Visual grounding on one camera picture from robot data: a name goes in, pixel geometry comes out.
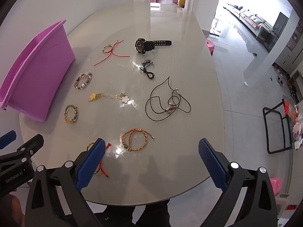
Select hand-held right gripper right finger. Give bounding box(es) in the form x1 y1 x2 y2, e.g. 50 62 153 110
198 138 278 227

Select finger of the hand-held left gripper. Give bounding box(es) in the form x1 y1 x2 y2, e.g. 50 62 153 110
0 134 45 171
0 130 16 150

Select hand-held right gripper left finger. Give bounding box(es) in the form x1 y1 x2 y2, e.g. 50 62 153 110
25 138 106 227

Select purple plastic basket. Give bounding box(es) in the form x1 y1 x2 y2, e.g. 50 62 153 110
0 19 76 123

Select gold chain flower bracelet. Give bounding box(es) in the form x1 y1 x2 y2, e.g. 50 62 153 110
88 92 129 104

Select black cord bracelet silver charm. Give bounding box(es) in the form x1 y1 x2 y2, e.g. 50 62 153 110
139 60 155 80

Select person's left hand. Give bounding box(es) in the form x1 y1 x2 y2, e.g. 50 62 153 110
10 194 26 227

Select pink plastic container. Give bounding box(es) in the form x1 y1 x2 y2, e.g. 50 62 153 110
270 177 283 195

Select person's dark pants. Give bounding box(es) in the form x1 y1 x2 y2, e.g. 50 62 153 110
95 199 171 227

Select pile of colourful packets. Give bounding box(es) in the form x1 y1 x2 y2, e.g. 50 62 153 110
283 97 303 149

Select pink plastic stool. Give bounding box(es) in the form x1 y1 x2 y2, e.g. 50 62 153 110
205 38 215 57

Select black digital wristwatch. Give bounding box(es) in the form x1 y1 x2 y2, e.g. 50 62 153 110
135 38 172 54

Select grey sofa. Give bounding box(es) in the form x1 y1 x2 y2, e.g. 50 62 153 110
226 2 275 32

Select dark grey cabinet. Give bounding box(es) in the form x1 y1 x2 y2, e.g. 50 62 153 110
257 12 289 52

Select red green braided bracelet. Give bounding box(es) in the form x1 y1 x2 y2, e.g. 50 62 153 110
86 142 112 178

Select orange braided bracelet green bead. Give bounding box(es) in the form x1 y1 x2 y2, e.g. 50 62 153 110
121 128 155 152

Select gold braided bracelet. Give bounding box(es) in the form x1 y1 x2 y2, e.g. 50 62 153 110
64 104 78 123

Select long black cord necklace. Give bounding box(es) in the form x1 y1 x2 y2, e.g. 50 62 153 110
145 76 192 121

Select black metal chair frame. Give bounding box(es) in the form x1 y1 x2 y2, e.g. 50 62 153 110
262 100 294 155

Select brown white beaded bracelet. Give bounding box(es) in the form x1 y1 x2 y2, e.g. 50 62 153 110
74 72 93 91

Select red string bracelet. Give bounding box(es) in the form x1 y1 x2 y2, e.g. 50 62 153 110
93 40 130 66

